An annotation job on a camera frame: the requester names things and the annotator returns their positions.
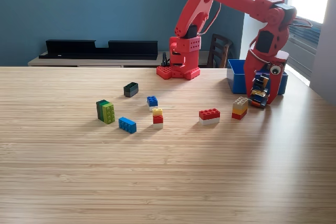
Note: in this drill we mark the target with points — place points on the red and white brick stack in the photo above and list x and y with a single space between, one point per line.
209 115

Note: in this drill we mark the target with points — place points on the wooden sideboard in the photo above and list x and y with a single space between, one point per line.
78 62

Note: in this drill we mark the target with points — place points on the dark green grey brick stack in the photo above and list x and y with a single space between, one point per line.
130 90

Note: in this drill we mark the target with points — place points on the dark wooden chair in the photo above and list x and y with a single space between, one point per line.
219 48

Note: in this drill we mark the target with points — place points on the blue bin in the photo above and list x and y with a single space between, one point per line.
236 82

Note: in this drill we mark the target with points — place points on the yellow toy digger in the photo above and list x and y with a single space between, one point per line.
260 95

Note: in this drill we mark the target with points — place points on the blue and white brick stack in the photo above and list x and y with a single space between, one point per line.
152 101

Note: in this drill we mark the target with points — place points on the grey wall heater unit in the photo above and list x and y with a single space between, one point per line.
302 45

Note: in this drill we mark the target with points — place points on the black shelf tray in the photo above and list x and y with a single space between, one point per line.
78 51

